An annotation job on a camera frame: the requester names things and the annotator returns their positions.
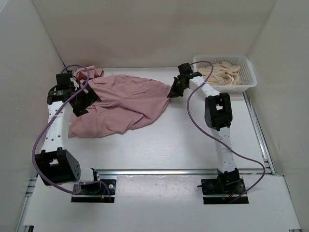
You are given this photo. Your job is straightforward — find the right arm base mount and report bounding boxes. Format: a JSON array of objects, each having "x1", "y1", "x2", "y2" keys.
[{"x1": 197, "y1": 168, "x2": 249, "y2": 205}]

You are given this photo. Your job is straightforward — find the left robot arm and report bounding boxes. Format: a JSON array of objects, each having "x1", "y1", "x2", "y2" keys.
[{"x1": 34, "y1": 73, "x2": 101, "y2": 193}]

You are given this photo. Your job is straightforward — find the pink trousers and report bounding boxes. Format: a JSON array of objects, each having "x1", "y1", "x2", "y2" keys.
[{"x1": 69, "y1": 66, "x2": 170, "y2": 138}]

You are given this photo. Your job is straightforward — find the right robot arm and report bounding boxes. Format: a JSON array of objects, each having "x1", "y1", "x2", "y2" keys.
[{"x1": 168, "y1": 63, "x2": 241, "y2": 197}]

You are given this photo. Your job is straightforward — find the beige trousers in basket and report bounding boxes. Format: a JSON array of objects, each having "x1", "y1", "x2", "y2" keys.
[{"x1": 207, "y1": 61, "x2": 244, "y2": 86}]

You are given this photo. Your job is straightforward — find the aluminium rail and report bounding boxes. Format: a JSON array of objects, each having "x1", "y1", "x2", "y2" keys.
[{"x1": 96, "y1": 168, "x2": 276, "y2": 177}]

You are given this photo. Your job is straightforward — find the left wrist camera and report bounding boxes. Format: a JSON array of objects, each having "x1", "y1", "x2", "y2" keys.
[{"x1": 70, "y1": 75, "x2": 80, "y2": 90}]

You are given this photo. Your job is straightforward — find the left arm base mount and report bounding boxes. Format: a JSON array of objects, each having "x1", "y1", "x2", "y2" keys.
[{"x1": 71, "y1": 172, "x2": 117, "y2": 203}]

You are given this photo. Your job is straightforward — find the white plastic basket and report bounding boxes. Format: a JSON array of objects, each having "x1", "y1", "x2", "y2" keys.
[{"x1": 193, "y1": 55, "x2": 257, "y2": 93}]

